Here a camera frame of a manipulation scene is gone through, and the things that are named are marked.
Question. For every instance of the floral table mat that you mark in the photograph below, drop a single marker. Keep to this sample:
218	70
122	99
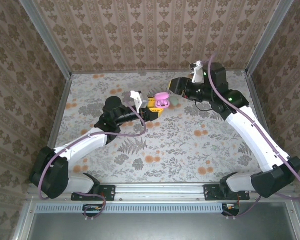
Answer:
165	150

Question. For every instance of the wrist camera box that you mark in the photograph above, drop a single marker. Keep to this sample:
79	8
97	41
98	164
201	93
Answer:
198	75
138	100

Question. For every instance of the aluminium mounting rail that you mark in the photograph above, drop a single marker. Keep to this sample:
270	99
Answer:
160	191

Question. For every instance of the grey metal sheet panel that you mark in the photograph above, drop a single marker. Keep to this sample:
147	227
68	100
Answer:
152	227

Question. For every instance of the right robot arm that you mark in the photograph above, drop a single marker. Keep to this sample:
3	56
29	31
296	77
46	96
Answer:
252	137

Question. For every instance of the black connector box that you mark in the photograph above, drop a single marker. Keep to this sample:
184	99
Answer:
231	210
92	210

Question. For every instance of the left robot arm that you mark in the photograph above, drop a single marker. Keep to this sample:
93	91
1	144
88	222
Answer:
82	143

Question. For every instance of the mint green earbud charging case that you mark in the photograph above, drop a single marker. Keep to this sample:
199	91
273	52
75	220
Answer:
175	101

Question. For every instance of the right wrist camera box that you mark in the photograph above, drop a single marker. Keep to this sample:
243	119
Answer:
198	75

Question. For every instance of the pink earbud charging case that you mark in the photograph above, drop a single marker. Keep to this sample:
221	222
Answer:
162	98

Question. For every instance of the aluminium side rail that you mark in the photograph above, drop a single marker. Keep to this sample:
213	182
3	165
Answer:
258	100
58	125

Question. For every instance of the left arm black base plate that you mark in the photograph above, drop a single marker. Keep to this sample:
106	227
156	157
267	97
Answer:
110	192

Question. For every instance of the aluminium frame post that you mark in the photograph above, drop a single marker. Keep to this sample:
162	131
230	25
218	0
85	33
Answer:
46	37
268	37

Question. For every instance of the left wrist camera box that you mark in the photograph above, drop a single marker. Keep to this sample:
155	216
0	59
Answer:
138	100

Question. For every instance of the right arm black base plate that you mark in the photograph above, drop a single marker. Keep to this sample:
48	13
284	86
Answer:
210	192

